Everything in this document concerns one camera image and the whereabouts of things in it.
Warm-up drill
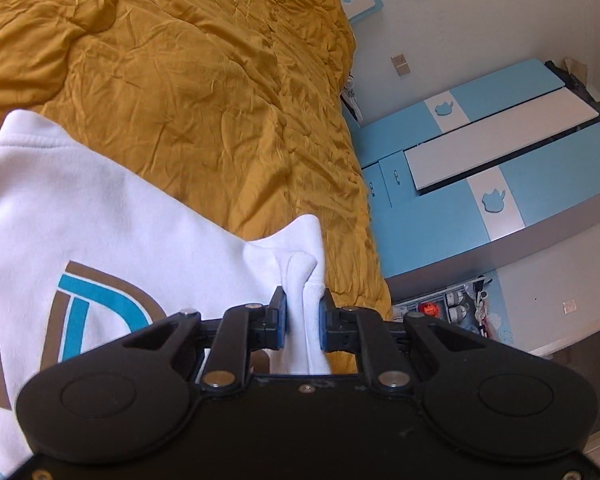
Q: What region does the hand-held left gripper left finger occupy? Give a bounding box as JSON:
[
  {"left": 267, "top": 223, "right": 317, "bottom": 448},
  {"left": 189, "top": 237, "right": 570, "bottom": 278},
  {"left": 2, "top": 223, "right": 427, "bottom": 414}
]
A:
[{"left": 122, "top": 286, "right": 289, "bottom": 394}]

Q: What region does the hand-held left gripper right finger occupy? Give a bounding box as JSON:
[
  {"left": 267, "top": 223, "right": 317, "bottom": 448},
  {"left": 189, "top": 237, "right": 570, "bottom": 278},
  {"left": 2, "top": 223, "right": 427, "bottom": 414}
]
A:
[{"left": 319, "top": 292, "right": 482, "bottom": 396}]

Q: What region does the white printed t-shirt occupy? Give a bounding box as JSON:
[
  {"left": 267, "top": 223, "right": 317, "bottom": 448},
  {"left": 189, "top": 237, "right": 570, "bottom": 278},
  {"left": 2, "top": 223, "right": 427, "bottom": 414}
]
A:
[{"left": 0, "top": 110, "right": 332, "bottom": 480}]

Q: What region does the cluttered toy shelf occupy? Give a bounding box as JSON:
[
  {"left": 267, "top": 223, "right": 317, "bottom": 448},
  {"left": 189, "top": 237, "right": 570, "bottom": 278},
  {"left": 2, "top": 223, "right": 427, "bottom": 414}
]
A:
[{"left": 392, "top": 270, "right": 502, "bottom": 342}]

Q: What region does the blue and white wardrobe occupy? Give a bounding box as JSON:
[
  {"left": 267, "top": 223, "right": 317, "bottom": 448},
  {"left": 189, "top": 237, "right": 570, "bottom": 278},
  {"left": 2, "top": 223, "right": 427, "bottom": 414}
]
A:
[{"left": 352, "top": 58, "right": 600, "bottom": 307}]

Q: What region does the bedside small clutter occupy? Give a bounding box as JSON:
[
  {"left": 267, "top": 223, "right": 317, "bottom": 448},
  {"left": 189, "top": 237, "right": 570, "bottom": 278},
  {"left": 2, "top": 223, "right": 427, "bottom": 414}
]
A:
[{"left": 339, "top": 74, "right": 365, "bottom": 127}]

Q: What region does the brown cabinet with white top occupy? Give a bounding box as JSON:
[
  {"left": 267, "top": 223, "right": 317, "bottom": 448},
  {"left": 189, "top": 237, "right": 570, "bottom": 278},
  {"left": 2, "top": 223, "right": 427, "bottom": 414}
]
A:
[{"left": 527, "top": 316, "right": 600, "bottom": 441}]

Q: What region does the mustard yellow quilted blanket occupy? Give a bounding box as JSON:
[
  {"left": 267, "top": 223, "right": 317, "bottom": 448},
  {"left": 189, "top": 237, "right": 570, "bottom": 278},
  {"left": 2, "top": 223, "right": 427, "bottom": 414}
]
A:
[{"left": 0, "top": 0, "right": 395, "bottom": 376}]

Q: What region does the clutter atop wardrobe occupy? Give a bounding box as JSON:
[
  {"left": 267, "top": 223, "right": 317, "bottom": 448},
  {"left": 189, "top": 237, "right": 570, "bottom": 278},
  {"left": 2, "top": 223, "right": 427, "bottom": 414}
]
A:
[{"left": 545, "top": 58, "right": 600, "bottom": 132}]

